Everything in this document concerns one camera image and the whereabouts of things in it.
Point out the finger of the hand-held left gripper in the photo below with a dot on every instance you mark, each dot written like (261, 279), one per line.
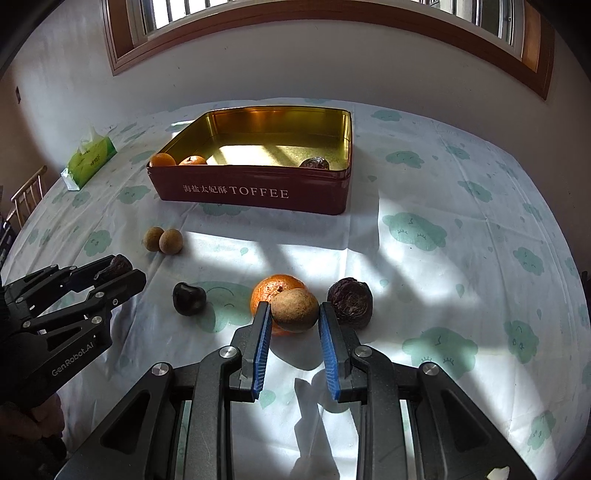
(69, 277)
(122, 286)

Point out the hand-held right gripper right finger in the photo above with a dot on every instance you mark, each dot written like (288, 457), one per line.
(330, 355)

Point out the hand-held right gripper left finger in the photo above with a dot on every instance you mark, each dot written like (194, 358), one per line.
(262, 350)

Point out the dark brown date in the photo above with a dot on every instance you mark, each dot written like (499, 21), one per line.
(119, 265)

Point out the brown longan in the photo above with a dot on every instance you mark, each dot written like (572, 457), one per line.
(152, 238)
(171, 241)
(294, 310)

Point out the smooth orange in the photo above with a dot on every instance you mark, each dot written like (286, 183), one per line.
(162, 160)

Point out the large orange with stem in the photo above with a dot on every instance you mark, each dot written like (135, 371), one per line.
(193, 161)

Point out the red and gold tin box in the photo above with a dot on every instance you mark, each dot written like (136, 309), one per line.
(258, 184)

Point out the large dark wrinkled passion fruit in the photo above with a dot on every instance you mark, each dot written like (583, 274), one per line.
(315, 163)

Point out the person's left hand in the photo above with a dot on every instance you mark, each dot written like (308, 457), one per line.
(46, 417)

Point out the small purple wrinkled passion fruit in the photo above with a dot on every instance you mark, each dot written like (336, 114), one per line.
(350, 302)

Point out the small orange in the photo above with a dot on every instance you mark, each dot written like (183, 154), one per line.
(272, 290)

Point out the dark round plum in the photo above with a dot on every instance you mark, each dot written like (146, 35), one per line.
(189, 298)

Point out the wooden chair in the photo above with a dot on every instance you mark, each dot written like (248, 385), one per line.
(25, 194)

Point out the green tissue box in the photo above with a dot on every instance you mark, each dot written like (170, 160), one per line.
(90, 159)

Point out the white cloud print tablecloth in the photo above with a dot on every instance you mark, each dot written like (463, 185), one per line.
(438, 286)

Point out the wooden framed window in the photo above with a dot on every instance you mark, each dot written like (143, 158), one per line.
(323, 23)

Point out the dark wall switch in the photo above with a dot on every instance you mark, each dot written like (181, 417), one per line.
(17, 95)

